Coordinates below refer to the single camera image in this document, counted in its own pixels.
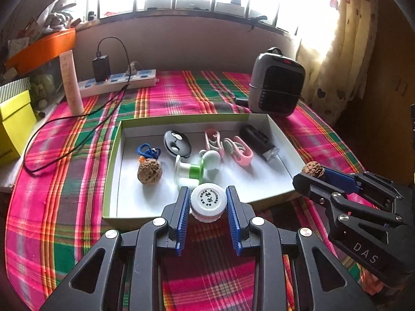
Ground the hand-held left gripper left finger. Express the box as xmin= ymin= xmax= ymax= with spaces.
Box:
xmin=38 ymin=187 xmax=191 ymax=311

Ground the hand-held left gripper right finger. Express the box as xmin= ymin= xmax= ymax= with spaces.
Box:
xmin=226 ymin=186 xmax=378 ymax=311

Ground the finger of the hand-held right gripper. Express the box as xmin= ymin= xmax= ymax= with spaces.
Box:
xmin=293 ymin=172 xmax=406 ymax=243
xmin=324 ymin=168 xmax=404 ymax=199

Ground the small brown walnut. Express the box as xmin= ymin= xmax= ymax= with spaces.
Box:
xmin=302 ymin=161 xmax=325 ymax=178

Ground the white round jar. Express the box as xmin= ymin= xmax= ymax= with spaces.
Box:
xmin=190 ymin=183 xmax=226 ymax=223

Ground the green cardboard box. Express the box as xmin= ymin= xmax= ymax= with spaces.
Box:
xmin=102 ymin=113 xmax=303 ymax=230

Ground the white and green spool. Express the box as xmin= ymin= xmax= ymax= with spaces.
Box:
xmin=173 ymin=155 xmax=205 ymax=190

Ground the large brown walnut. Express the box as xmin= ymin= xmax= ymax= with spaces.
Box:
xmin=137 ymin=159 xmax=163 ymax=186

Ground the grey ball knob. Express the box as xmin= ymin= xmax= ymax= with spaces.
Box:
xmin=198 ymin=149 xmax=222 ymax=171

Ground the black device with clear tip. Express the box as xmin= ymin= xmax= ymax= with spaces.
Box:
xmin=240 ymin=124 xmax=280 ymax=162

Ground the large pink clip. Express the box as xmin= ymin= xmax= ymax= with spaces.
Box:
xmin=222 ymin=136 xmax=254 ymax=166

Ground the black oval remote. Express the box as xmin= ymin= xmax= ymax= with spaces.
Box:
xmin=164 ymin=130 xmax=192 ymax=158

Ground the blue cord with orange earplugs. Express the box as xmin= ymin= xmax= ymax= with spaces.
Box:
xmin=136 ymin=143 xmax=162 ymax=162

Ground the small pink clip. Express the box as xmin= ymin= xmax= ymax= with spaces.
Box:
xmin=204 ymin=129 xmax=224 ymax=156

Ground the grey space heater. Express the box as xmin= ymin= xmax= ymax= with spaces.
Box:
xmin=248 ymin=48 xmax=306 ymax=117

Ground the pink plaid tablecloth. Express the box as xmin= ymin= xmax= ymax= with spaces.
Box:
xmin=5 ymin=69 xmax=383 ymax=311

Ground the cream heart print curtain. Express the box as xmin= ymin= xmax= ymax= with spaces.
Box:
xmin=296 ymin=0 xmax=380 ymax=125

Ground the white power strip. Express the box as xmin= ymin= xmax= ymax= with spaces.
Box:
xmin=78 ymin=69 xmax=157 ymax=98

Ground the black window latch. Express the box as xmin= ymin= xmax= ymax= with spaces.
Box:
xmin=249 ymin=16 xmax=268 ymax=33

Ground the cream tube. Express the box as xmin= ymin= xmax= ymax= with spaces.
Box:
xmin=59 ymin=50 xmax=84 ymax=116

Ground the yellow box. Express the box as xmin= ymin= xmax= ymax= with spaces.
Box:
xmin=0 ymin=90 xmax=36 ymax=166

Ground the clear storage container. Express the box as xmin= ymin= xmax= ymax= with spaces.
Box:
xmin=29 ymin=60 xmax=65 ymax=107

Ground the striped box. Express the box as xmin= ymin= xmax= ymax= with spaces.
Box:
xmin=0 ymin=78 xmax=31 ymax=102

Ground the orange tray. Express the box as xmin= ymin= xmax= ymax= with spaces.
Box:
xmin=6 ymin=27 xmax=77 ymax=73

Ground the white gloves bundle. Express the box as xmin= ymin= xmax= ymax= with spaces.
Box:
xmin=37 ymin=0 xmax=77 ymax=31

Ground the black charger with cable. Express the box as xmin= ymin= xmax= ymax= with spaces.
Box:
xmin=23 ymin=37 xmax=132 ymax=177

